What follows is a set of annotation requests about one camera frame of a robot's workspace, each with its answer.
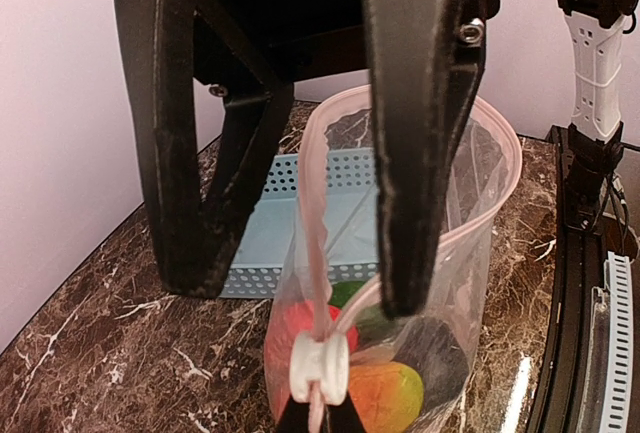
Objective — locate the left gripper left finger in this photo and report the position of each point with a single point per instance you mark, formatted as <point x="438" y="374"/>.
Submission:
<point x="294" y="417"/>

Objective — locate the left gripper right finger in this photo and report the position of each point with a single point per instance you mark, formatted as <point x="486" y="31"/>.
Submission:
<point x="342" y="418"/>

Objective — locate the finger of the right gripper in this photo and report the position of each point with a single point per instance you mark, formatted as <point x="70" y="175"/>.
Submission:
<point x="196" y="235"/>
<point x="426" y="59"/>

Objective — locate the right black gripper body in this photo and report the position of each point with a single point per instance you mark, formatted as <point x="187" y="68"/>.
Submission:
<point x="310" y="8"/>

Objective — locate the orange persimmon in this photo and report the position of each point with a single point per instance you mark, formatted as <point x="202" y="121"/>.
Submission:
<point x="388" y="397"/>

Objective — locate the clear zip top bag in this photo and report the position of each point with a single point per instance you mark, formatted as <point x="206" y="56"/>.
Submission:
<point x="376" y="320"/>

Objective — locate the red apple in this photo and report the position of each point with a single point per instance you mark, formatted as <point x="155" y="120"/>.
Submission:
<point x="286" y="322"/>

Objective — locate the purple eggplant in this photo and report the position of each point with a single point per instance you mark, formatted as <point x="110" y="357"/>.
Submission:
<point x="431" y="349"/>

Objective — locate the green pepper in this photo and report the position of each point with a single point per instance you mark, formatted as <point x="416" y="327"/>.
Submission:
<point x="342" y="292"/>

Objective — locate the white slotted cable duct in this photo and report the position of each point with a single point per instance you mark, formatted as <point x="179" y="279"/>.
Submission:
<point x="612" y="347"/>

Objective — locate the black front rail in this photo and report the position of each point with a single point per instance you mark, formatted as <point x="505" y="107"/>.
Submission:
<point x="579" y="257"/>

